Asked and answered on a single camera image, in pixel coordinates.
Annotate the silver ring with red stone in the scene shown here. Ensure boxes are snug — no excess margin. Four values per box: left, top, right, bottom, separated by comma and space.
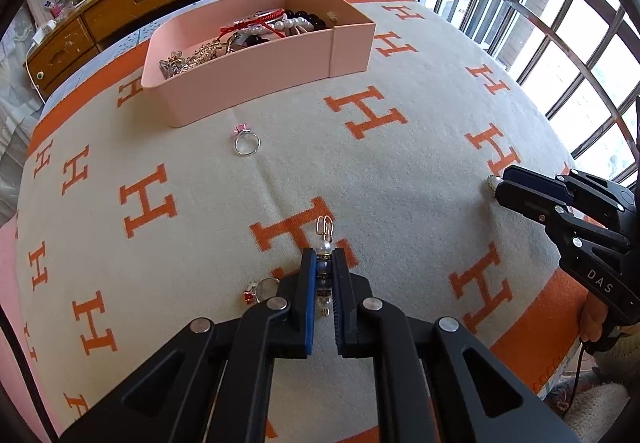
242, 277, 281, 307

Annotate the red cord bracelet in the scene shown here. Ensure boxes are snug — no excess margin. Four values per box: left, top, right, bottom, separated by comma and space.
220, 9, 286, 34

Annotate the orange patterned blanket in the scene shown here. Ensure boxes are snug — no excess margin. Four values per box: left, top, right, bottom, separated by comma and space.
12, 0, 591, 443

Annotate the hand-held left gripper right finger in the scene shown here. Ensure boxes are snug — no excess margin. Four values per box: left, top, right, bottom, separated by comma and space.
331, 247, 581, 443

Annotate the pink plastic box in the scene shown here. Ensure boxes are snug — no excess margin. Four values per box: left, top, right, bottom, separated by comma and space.
141, 0, 377, 128

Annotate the black cable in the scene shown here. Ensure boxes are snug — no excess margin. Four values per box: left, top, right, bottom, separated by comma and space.
570, 340, 588, 416

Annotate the gold pendant earring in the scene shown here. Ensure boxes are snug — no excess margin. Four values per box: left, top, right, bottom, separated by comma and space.
315, 215, 335, 316

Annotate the gold butterfly brooch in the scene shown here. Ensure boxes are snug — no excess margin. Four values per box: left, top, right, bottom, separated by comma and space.
159, 52, 189, 76

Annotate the black bead bracelet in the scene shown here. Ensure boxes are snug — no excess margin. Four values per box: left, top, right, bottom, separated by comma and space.
245, 10, 332, 46

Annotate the metal window grille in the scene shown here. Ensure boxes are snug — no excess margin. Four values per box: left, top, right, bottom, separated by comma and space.
415, 0, 640, 188

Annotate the white charger with cable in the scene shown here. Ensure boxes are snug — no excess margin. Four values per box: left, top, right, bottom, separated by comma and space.
27, 20, 57, 88

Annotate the rhinestone bracelet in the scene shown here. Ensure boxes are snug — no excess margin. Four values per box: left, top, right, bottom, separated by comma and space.
187, 35, 242, 68

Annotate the silver ring with pink stone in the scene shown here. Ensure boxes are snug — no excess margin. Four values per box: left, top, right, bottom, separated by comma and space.
233, 123, 262, 156

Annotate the person's right hand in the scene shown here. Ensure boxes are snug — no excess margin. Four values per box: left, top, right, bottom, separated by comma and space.
580, 295, 608, 345

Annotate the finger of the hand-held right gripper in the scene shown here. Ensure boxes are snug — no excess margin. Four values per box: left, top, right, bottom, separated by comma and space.
495, 188, 633, 270
501, 165, 637, 225

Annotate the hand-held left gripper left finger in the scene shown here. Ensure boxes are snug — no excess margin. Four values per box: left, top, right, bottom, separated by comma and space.
60, 247, 318, 443

